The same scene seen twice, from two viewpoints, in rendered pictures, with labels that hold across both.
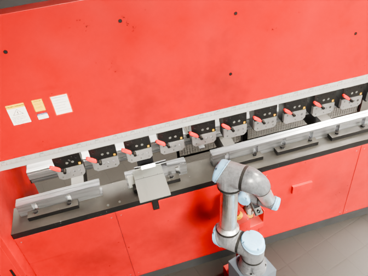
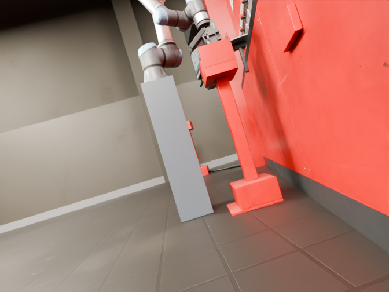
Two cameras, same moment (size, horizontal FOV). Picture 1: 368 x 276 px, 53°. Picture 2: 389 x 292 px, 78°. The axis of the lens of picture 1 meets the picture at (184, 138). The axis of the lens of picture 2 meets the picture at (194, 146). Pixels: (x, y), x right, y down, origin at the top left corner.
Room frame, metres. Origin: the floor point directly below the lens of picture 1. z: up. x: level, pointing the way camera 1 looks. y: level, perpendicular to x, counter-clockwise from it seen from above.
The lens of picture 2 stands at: (1.65, -1.53, 0.33)
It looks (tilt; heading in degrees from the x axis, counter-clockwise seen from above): 2 degrees up; 111
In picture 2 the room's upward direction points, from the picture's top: 17 degrees counter-clockwise
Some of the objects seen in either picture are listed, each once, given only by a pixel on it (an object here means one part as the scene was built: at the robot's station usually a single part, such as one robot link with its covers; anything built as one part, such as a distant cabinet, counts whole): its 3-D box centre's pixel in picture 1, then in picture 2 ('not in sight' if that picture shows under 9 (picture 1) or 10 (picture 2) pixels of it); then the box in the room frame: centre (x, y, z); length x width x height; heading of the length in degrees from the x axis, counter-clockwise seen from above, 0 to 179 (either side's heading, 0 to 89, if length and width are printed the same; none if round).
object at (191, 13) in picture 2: not in sight; (195, 6); (1.43, -0.35, 1.03); 0.09 x 0.08 x 0.11; 147
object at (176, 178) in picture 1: (156, 183); not in sight; (1.65, 0.20, 0.89); 0.30 x 0.05 x 0.03; 101
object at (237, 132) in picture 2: not in sight; (236, 128); (1.44, -0.30, 0.39); 0.06 x 0.06 x 0.54; 20
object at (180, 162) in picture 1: (156, 172); not in sight; (1.71, 0.20, 0.92); 0.39 x 0.06 x 0.10; 101
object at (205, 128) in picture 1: (201, 130); not in sight; (1.77, -0.11, 1.18); 0.15 x 0.09 x 0.17; 101
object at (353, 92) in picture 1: (348, 93); not in sight; (1.97, -1.09, 1.18); 0.15 x 0.09 x 0.17; 101
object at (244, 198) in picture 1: (248, 195); (183, 19); (1.34, -0.32, 1.02); 0.11 x 0.11 x 0.08; 57
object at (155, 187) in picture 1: (150, 182); (239, 42); (1.55, 0.23, 1.00); 0.26 x 0.18 x 0.01; 11
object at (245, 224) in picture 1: (242, 213); (215, 62); (1.44, -0.30, 0.75); 0.20 x 0.16 x 0.18; 110
